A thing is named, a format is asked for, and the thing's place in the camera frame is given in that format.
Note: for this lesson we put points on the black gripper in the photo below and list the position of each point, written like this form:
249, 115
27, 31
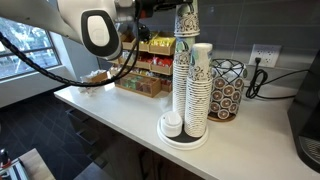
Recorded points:
156, 4

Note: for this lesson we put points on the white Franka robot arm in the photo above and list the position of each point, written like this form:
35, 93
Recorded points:
66, 13

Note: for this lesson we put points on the tall paper cup stack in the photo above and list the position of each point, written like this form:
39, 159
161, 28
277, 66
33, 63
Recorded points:
181, 83

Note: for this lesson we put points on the short paper cup stack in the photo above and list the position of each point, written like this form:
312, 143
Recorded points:
198, 100

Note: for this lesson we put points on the white cup lid stack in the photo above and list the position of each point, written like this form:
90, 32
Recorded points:
171, 124

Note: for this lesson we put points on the small creamer cups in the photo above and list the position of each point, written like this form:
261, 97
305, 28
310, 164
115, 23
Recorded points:
87, 90

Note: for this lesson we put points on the yellow sweetener packets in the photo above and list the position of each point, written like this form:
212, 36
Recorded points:
162, 41

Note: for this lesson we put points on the yellow green packets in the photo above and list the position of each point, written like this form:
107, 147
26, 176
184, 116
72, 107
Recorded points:
152, 38

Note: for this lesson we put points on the red packets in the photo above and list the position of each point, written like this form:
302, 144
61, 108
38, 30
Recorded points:
163, 61

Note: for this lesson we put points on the wooden tea bag box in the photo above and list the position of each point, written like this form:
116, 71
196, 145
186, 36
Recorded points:
136, 88

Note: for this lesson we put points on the white sugar packets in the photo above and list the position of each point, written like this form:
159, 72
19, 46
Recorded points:
90, 75

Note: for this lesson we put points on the white round cup holder tray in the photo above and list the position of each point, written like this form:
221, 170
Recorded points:
180, 144

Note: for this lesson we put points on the dark wood lower cabinet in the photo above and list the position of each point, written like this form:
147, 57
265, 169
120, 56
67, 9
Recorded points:
126, 153

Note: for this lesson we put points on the black coffee machine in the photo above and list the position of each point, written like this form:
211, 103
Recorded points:
306, 116

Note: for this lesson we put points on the light wooden table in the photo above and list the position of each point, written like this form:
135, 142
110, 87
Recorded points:
36, 166

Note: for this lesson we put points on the silver and red metal fixture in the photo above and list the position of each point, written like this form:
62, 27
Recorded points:
11, 170

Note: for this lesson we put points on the white wall outlet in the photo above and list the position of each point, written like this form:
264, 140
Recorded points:
266, 55

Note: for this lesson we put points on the window with dark frame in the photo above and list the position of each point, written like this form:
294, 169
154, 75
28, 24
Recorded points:
33, 56

